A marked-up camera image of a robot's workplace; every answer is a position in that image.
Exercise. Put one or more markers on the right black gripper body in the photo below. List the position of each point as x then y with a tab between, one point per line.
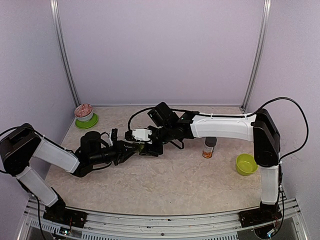
165	134

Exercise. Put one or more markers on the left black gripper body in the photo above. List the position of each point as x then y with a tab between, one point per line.
115	154

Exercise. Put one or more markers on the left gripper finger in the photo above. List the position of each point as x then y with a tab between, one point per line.
131	146
130	157

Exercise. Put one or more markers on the green weekly pill organizer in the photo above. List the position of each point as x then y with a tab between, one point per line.
143	150

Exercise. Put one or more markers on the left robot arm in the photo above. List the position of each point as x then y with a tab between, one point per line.
21	143

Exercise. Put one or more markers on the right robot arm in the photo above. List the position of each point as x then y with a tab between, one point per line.
182	183

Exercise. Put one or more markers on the lime green plate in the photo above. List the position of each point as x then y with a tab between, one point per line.
88	124

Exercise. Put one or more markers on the orange pill bottle grey cap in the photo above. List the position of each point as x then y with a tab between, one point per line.
208	147

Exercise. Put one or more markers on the red patterned white bowl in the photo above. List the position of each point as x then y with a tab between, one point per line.
84	112

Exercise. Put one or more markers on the lime green bowl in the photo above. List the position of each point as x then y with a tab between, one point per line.
245	164

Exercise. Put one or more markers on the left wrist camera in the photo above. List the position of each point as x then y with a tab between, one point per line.
113	137

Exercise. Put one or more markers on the front aluminium rail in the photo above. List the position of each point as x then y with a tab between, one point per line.
112	226

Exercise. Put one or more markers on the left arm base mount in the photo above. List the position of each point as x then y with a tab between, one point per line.
66	215

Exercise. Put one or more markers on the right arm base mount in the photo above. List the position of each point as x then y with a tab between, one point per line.
263	214

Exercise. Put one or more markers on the left aluminium frame post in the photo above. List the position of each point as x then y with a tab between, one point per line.
63	51

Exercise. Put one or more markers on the aluminium frame post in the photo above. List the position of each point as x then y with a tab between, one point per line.
258	54
63	51

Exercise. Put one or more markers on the right aluminium frame post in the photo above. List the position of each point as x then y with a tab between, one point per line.
258	54

